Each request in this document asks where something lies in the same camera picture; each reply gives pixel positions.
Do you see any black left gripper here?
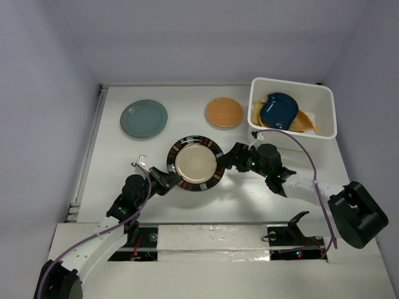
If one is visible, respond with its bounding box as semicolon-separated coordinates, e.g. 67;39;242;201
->
135;166;181;207

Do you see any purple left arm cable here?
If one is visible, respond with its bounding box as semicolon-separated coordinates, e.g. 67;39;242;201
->
34;161;153;299

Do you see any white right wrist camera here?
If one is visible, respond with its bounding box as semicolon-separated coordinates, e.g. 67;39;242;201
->
248;130;265;148

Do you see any round orange woven basket plate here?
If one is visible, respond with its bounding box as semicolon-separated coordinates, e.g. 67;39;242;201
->
205;97;244;128

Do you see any teal round ceramic plate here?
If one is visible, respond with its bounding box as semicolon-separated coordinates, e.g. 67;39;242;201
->
120;100;168;139

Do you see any yellow green woven bamboo tray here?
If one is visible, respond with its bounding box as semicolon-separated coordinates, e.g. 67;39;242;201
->
251;102;263;126

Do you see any black rimmed beige plate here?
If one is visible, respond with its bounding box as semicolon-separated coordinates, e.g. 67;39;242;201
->
166;135;225;192

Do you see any white plastic bin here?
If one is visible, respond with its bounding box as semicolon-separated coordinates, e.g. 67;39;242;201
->
247;77;337;151

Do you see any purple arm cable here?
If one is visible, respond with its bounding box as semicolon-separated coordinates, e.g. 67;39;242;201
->
34;161;153;299
252;129;339;259

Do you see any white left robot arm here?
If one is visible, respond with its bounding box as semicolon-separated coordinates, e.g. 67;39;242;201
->
34;164;182;298

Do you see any dark blue shell shaped plate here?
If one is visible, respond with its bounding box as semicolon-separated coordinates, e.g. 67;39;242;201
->
259;92;299;130

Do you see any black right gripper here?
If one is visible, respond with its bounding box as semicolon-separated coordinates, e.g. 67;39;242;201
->
215;141;269;178

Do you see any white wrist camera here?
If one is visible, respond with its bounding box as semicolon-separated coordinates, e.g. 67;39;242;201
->
131;154;147;173
248;130;265;148

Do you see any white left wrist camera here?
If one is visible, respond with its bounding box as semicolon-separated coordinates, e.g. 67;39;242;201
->
131;154;147;173

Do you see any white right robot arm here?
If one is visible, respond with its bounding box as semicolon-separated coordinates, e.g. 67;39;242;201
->
216;143;389;249

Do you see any plain orange round plate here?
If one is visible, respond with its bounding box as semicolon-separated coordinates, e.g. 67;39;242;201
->
259;118;285;130

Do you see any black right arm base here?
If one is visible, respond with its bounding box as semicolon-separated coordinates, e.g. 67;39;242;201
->
261;211;327;261

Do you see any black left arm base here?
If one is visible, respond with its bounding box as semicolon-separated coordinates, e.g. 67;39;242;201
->
108;221;158;262

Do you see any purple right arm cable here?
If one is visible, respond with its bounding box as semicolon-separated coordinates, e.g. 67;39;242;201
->
252;129;339;259

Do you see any leaf shaped orange woven tray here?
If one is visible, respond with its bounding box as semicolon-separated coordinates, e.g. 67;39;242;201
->
254;98;319;133

